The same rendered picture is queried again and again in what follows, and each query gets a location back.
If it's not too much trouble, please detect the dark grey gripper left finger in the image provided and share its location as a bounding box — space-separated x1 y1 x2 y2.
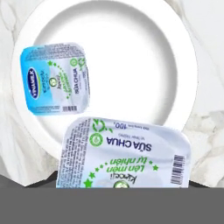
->
28 171 59 189

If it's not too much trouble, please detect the white round plate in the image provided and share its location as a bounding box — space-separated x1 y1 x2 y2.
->
10 0 199 161

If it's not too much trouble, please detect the blue white yogurt container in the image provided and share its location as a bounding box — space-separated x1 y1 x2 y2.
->
19 42 92 117

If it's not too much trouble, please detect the white green yogurt container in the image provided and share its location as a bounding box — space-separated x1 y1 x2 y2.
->
55 116 193 189

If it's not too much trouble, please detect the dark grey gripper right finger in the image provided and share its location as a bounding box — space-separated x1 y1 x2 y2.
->
189 179 210 189

